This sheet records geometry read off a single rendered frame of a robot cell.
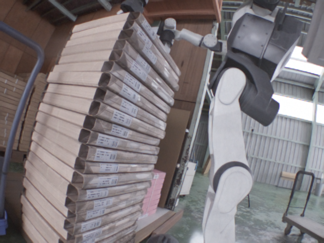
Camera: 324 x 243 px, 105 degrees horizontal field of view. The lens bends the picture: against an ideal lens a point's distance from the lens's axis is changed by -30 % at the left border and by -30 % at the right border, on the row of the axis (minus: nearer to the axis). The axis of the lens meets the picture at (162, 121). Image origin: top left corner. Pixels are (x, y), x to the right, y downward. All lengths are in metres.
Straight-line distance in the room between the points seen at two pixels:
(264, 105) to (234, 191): 0.31
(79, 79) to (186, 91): 1.42
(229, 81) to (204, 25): 1.77
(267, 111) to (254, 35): 0.29
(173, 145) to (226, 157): 1.08
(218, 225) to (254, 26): 0.75
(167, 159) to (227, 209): 1.15
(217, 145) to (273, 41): 0.45
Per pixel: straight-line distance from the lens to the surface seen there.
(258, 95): 0.66
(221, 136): 0.60
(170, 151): 1.64
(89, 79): 0.56
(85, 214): 0.61
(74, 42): 0.80
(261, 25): 0.76
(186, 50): 2.13
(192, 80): 1.91
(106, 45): 0.61
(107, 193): 0.63
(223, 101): 0.58
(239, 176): 0.57
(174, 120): 1.67
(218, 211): 0.59
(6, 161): 0.72
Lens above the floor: 0.69
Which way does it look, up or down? 7 degrees up
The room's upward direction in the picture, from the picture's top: 16 degrees clockwise
